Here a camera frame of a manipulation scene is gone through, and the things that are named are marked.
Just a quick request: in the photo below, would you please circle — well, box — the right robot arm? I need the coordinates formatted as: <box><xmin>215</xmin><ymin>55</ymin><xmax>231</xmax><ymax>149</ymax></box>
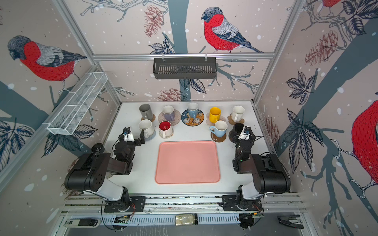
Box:
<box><xmin>229</xmin><ymin>123</ymin><xmax>291</xmax><ymax>205</ymax></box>

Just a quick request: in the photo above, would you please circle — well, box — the blue cartoon round coaster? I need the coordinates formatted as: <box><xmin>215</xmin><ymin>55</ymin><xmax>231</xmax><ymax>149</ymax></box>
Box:
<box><xmin>181</xmin><ymin>109</ymin><xmax>204</xmax><ymax>127</ymax></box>

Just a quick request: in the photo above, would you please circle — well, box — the grey woven round coaster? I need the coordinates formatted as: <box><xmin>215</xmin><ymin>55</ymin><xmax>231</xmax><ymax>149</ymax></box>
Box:
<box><xmin>141</xmin><ymin>130</ymin><xmax>156</xmax><ymax>141</ymax></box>

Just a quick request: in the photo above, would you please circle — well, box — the yellow mug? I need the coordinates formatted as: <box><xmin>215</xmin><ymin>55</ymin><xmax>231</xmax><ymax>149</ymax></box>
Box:
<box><xmin>209</xmin><ymin>107</ymin><xmax>221</xmax><ymax>124</ymax></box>

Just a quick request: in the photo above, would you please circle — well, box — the taped small box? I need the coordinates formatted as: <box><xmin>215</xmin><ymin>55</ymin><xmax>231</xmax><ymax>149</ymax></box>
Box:
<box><xmin>175</xmin><ymin>213</ymin><xmax>198</xmax><ymax>226</ymax></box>

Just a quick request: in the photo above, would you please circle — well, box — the rattan round coaster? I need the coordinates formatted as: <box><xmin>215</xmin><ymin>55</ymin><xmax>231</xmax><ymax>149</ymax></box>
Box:
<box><xmin>141</xmin><ymin>114</ymin><xmax>156</xmax><ymax>122</ymax></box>

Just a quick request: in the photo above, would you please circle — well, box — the grey mug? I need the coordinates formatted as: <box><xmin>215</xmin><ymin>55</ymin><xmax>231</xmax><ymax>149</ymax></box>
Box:
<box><xmin>139</xmin><ymin>104</ymin><xmax>154</xmax><ymax>121</ymax></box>

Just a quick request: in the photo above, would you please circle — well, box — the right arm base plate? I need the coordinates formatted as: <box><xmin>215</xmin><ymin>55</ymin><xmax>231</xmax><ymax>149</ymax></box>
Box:
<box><xmin>219</xmin><ymin>195</ymin><xmax>263</xmax><ymax>211</ymax></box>

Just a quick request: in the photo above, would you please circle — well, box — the black mug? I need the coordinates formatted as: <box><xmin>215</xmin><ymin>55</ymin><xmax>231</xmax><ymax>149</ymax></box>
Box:
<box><xmin>229</xmin><ymin>123</ymin><xmax>244</xmax><ymax>144</ymax></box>

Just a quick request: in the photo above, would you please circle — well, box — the dark glossy round coaster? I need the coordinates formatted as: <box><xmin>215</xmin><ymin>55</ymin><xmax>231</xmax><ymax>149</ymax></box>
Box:
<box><xmin>211</xmin><ymin>133</ymin><xmax>227</xmax><ymax>143</ymax></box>

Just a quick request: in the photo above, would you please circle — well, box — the lavender mug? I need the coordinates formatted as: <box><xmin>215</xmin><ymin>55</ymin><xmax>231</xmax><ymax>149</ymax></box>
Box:
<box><xmin>162</xmin><ymin>105</ymin><xmax>175</xmax><ymax>121</ymax></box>

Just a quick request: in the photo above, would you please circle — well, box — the light blue mug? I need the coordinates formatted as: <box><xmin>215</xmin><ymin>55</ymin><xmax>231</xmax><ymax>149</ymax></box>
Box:
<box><xmin>187</xmin><ymin>102</ymin><xmax>199</xmax><ymax>119</ymax></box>

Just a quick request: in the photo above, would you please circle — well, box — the white blue mug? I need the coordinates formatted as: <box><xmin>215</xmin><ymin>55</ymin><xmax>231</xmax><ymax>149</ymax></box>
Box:
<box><xmin>209</xmin><ymin>120</ymin><xmax>228</xmax><ymax>138</ymax></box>

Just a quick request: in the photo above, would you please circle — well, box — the black white power strip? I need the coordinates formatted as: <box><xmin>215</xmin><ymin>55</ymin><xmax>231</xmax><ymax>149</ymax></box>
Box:
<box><xmin>64</xmin><ymin>218</ymin><xmax>99</xmax><ymax>228</ymax></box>

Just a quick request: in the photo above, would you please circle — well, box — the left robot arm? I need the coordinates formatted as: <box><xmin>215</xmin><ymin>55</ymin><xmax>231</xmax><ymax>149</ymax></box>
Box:
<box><xmin>64</xmin><ymin>127</ymin><xmax>145</xmax><ymax>207</ymax></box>

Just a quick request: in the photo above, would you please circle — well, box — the pink bunny round coaster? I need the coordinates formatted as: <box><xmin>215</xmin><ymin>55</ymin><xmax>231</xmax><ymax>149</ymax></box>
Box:
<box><xmin>158</xmin><ymin>109</ymin><xmax>181</xmax><ymax>126</ymax></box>

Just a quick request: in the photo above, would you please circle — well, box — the black lid spice jar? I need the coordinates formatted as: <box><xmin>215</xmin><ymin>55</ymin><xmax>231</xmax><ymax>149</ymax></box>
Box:
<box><xmin>91</xmin><ymin>143</ymin><xmax>105</xmax><ymax>153</ymax></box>

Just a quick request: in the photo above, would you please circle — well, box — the pink flower coaster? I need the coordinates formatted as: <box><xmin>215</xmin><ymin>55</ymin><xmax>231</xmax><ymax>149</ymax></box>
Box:
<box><xmin>206</xmin><ymin>113</ymin><xmax>226</xmax><ymax>126</ymax></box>

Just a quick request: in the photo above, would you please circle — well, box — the white wire basket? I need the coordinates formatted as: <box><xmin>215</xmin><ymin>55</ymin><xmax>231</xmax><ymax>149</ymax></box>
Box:
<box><xmin>47</xmin><ymin>72</ymin><xmax>108</xmax><ymax>135</ymax></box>

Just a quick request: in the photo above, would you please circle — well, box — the black clamp tool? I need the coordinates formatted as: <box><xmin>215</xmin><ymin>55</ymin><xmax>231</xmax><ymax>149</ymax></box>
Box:
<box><xmin>277</xmin><ymin>215</ymin><xmax>304</xmax><ymax>229</ymax></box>

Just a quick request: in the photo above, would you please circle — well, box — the cork flower coaster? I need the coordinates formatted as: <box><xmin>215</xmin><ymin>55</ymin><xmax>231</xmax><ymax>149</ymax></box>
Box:
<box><xmin>227</xmin><ymin>114</ymin><xmax>245</xmax><ymax>125</ymax></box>

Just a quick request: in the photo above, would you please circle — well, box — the black wall basket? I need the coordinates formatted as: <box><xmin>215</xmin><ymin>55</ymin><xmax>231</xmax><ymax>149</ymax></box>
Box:
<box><xmin>153</xmin><ymin>57</ymin><xmax>217</xmax><ymax>80</ymax></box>

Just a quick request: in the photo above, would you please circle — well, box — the red interior white mug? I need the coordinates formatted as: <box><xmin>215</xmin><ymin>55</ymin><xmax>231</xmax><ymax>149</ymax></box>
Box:
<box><xmin>158</xmin><ymin>121</ymin><xmax>173</xmax><ymax>139</ymax></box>

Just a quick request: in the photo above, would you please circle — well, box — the white mug front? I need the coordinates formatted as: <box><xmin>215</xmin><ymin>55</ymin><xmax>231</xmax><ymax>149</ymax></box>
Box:
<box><xmin>138</xmin><ymin>120</ymin><xmax>154</xmax><ymax>134</ymax></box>

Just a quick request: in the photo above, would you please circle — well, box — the pink serving tray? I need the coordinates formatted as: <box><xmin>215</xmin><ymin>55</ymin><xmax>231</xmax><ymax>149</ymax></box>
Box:
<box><xmin>155</xmin><ymin>141</ymin><xmax>221</xmax><ymax>184</ymax></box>

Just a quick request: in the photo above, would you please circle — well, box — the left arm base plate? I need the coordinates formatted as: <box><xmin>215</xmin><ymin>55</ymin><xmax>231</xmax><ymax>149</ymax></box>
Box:
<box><xmin>103</xmin><ymin>196</ymin><xmax>146</xmax><ymax>214</ymax></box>

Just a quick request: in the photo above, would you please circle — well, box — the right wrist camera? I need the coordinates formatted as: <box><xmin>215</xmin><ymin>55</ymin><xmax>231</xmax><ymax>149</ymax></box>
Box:
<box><xmin>238</xmin><ymin>126</ymin><xmax>256</xmax><ymax>141</ymax></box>

